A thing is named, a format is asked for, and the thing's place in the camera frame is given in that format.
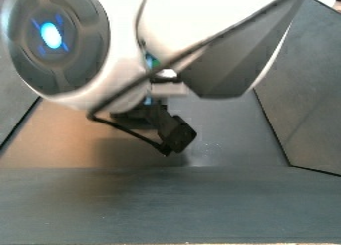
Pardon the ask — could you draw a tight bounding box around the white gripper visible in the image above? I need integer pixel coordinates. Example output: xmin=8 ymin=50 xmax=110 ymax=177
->
xmin=143 ymin=68 xmax=188 ymax=105

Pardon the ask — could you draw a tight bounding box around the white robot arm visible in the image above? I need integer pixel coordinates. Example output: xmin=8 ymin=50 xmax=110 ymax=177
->
xmin=0 ymin=0 xmax=305 ymax=113

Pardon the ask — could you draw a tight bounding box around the green foam shape board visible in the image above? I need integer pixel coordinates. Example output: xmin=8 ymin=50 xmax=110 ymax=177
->
xmin=146 ymin=55 xmax=160 ymax=68

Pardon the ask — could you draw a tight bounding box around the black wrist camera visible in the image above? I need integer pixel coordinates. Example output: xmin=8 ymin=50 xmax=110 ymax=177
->
xmin=111 ymin=104 xmax=196 ymax=156

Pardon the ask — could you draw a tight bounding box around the black camera cable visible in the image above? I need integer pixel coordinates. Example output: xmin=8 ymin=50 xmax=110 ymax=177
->
xmin=85 ymin=109 xmax=172 ymax=157

